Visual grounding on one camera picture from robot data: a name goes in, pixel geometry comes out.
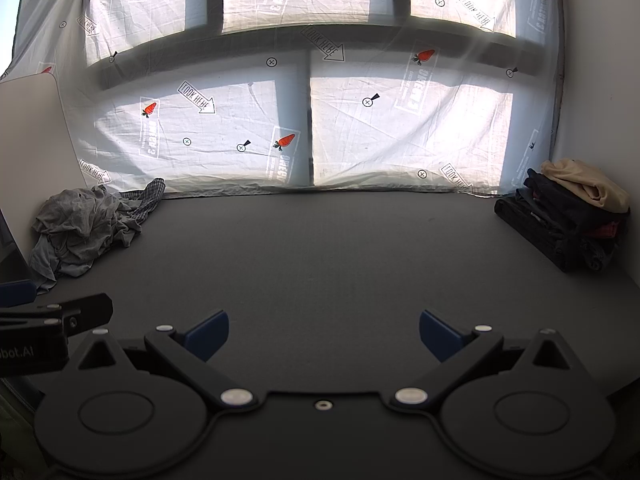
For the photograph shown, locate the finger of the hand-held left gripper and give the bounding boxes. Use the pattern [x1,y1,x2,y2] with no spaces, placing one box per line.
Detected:
[0,293,114,338]
[0,281,37,308]

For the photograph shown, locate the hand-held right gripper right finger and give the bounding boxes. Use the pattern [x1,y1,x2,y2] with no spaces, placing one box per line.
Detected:
[390,310,586,411]

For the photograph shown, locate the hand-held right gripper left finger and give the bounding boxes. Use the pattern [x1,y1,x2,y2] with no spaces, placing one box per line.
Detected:
[65,310,258,409]

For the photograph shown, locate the grey t-shirt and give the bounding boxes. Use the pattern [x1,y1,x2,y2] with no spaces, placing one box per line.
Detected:
[31,185,146,281]

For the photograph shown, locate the blue-grey crumpled shirt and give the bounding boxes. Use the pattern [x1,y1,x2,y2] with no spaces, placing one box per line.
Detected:
[29,237,96,294]

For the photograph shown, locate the plaid crumpled shirt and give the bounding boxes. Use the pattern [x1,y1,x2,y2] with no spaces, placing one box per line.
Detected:
[117,177,166,226]

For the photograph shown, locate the black folded pants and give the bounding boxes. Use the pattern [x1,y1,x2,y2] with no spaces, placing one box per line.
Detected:
[494,195,601,273]

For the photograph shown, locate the dark teal folded garment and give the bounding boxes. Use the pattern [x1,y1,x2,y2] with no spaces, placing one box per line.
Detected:
[519,187,551,217]

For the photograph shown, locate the dark folded jeans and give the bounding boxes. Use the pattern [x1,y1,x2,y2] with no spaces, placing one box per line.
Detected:
[580,237,619,272]

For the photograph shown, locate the beige folded garment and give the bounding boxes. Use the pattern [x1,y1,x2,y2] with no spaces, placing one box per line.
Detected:
[541,158,631,213]

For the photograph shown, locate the metal pole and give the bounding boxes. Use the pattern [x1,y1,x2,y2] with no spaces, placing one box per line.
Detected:
[550,0,566,137]

